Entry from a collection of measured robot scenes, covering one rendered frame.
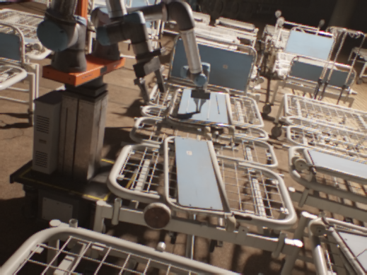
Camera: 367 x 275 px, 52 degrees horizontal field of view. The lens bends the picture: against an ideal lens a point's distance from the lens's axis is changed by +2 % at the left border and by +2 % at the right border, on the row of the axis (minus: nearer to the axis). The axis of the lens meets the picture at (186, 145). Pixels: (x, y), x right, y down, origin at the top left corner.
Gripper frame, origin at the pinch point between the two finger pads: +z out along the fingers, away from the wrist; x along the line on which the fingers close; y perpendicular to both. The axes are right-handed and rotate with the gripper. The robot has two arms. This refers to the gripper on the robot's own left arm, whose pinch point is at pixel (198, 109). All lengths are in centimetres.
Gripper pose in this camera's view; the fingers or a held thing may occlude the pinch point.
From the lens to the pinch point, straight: 256.3
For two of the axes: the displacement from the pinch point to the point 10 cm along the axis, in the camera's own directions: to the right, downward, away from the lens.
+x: -9.9, -1.1, -0.3
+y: 0.2, -4.2, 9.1
